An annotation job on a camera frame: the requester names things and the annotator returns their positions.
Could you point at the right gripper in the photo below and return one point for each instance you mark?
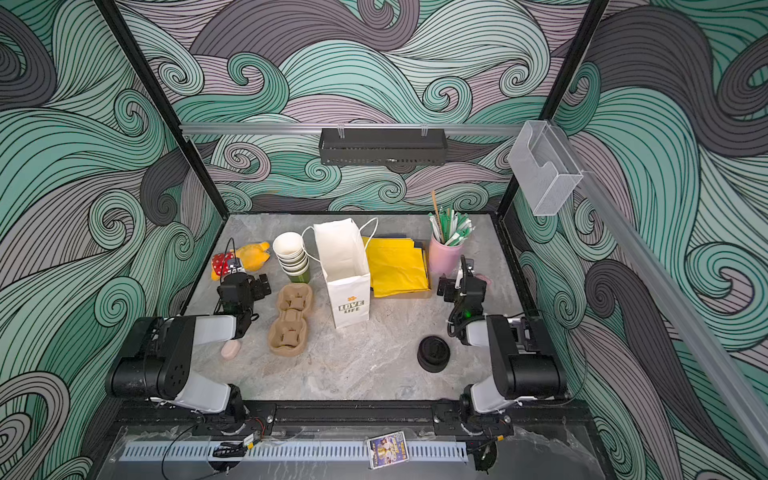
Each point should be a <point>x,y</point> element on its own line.
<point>466,276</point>

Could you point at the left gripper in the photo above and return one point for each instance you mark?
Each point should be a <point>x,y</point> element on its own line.
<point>233,271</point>

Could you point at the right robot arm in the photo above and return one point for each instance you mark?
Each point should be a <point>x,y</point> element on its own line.
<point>521,369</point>

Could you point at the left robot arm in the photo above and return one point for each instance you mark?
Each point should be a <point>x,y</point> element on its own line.
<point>155,360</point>

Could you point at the white paper takeout bag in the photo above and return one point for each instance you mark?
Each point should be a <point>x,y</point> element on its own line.
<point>342,254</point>

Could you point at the yellow bear plush toy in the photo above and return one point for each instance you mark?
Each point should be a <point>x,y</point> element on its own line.
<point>249,258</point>

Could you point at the pink straw holder cup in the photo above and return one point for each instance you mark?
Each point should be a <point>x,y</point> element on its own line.
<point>443,259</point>

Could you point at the pink oval soap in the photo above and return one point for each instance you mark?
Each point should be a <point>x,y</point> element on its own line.
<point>231,349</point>

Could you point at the stack of pulp cup carriers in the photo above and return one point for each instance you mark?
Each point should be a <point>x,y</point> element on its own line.
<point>288,334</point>

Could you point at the wrapped straws bundle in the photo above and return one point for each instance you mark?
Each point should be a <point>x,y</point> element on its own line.
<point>449,227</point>

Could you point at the stack of paper cups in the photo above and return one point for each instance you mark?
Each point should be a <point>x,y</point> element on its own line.
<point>290,252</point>

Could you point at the yellow napkin stack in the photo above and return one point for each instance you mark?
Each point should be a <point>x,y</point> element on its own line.
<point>397,266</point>

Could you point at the small picture card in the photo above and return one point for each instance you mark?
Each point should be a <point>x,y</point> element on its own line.
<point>387,449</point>

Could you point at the clear acrylic wall holder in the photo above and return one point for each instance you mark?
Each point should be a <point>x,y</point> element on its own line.
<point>544,164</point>

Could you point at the black wall shelf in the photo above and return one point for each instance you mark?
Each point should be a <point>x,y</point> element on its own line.
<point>344,146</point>

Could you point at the white slotted cable duct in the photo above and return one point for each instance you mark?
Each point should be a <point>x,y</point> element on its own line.
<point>296,451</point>

